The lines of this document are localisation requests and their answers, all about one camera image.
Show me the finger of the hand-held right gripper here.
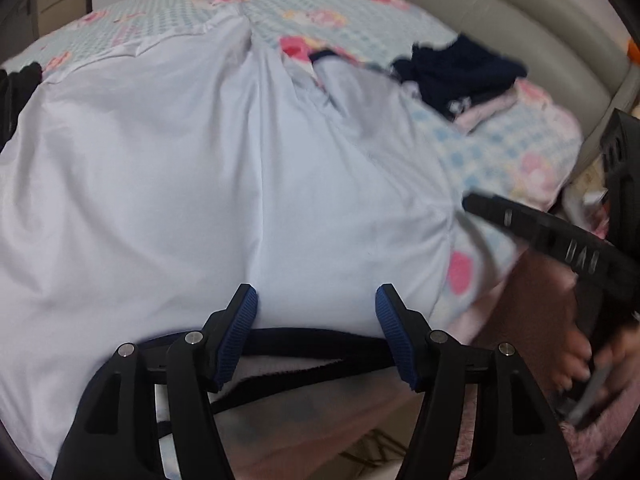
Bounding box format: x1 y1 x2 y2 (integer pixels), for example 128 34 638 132
462 192 551 261

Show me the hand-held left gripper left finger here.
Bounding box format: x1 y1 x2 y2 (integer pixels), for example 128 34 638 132
52 283 261 480

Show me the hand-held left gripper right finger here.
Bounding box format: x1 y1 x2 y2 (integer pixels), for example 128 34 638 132
375 283 583 480

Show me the white shirt with navy trim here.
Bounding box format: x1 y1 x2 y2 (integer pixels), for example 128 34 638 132
0 12 460 480

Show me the person's right hand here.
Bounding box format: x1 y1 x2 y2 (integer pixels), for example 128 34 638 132
555 326 640 402

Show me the cream patterned cloth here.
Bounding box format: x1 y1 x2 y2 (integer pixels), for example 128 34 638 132
562 157 613 241

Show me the pale pink garment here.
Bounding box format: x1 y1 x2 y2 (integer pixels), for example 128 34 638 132
450 80 532 133

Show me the navy garment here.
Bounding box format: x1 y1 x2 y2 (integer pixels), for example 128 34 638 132
390 34 530 121

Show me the grey padded headboard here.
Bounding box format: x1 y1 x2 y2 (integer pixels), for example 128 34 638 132
385 0 640 161

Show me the blue checked cartoon blanket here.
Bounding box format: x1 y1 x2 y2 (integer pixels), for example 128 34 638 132
0 0 586 341

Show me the black garment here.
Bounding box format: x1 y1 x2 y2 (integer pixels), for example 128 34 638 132
0 62 45 156

